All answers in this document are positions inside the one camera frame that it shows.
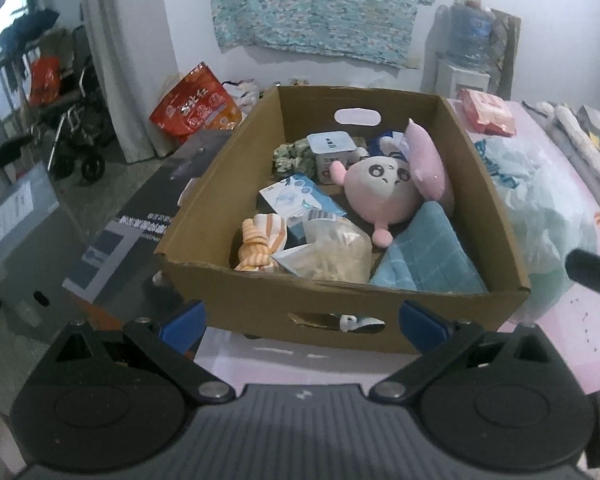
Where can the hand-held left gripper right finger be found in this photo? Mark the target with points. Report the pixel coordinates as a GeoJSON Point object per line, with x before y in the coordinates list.
{"type": "Point", "coordinates": [422, 327]}

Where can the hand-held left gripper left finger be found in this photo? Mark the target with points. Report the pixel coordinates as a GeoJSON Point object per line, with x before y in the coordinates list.
{"type": "Point", "coordinates": [185, 327]}

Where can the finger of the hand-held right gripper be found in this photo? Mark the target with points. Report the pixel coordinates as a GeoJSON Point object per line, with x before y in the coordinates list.
{"type": "Point", "coordinates": [594, 272]}

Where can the teal checked towel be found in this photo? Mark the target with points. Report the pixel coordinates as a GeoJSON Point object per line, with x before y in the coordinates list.
{"type": "Point", "coordinates": [424, 255]}

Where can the brown cardboard box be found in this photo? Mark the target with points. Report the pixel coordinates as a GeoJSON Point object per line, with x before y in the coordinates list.
{"type": "Point", "coordinates": [260, 305]}

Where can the orange striped sock bundle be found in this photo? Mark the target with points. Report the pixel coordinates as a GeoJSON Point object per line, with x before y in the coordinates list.
{"type": "Point", "coordinates": [260, 240]}

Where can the clear plastic packet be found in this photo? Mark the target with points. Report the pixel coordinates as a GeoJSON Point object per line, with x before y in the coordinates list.
{"type": "Point", "coordinates": [330, 250]}

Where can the pink plush toy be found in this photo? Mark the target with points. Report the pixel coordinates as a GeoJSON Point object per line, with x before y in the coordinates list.
{"type": "Point", "coordinates": [374, 195]}

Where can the small pink pillow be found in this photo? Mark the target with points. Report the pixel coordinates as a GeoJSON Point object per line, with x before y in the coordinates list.
{"type": "Point", "coordinates": [427, 160]}

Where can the light blue box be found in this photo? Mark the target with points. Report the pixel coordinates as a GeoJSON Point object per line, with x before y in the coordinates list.
{"type": "Point", "coordinates": [290, 195]}

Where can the blue packet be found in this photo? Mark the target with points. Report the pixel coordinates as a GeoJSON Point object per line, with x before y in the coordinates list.
{"type": "Point", "coordinates": [379, 146]}

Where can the green scrunchie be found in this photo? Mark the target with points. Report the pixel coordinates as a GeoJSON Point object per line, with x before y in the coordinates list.
{"type": "Point", "coordinates": [290, 157]}

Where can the white plastic bag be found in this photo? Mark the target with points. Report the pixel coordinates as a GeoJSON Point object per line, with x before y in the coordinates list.
{"type": "Point", "coordinates": [539, 220]}

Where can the black printed carton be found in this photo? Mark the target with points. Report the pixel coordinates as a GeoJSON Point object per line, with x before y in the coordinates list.
{"type": "Point", "coordinates": [125, 240]}

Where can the white fringed towel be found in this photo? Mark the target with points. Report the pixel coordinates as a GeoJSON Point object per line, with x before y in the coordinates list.
{"type": "Point", "coordinates": [569, 130]}

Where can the grey dinosaur print blanket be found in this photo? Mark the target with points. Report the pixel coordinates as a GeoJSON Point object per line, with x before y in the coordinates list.
{"type": "Point", "coordinates": [599, 125]}

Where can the pink wet wipes packet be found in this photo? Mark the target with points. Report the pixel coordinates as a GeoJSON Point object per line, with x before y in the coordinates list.
{"type": "Point", "coordinates": [484, 110]}

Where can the grey labelled carton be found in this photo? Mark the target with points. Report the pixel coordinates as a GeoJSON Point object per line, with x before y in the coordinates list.
{"type": "Point", "coordinates": [20, 205]}

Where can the red printed bag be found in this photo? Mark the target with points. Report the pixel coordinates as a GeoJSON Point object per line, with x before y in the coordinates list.
{"type": "Point", "coordinates": [195, 105]}

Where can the white water dispenser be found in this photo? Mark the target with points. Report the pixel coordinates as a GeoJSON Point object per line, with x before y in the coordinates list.
{"type": "Point", "coordinates": [459, 80]}

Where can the patterned board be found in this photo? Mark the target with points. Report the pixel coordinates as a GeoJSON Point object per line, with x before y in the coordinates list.
{"type": "Point", "coordinates": [504, 50]}

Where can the white crumpled bag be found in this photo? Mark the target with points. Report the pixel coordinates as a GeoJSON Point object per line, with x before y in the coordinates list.
{"type": "Point", "coordinates": [240, 92]}

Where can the black stroller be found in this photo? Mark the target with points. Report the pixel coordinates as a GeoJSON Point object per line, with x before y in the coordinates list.
{"type": "Point", "coordinates": [80, 110]}

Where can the white curtain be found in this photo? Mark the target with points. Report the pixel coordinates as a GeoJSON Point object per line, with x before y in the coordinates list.
{"type": "Point", "coordinates": [130, 60]}

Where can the large water bottle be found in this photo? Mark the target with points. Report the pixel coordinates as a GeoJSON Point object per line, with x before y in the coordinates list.
{"type": "Point", "coordinates": [467, 30]}

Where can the red plastic bag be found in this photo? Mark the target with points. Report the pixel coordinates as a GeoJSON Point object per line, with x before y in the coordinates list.
{"type": "Point", "coordinates": [45, 80]}

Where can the dark clothes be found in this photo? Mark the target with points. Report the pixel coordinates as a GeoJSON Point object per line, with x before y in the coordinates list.
{"type": "Point", "coordinates": [30, 27]}

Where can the floral wall cloth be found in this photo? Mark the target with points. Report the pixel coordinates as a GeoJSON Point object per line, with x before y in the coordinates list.
{"type": "Point", "coordinates": [320, 5]}

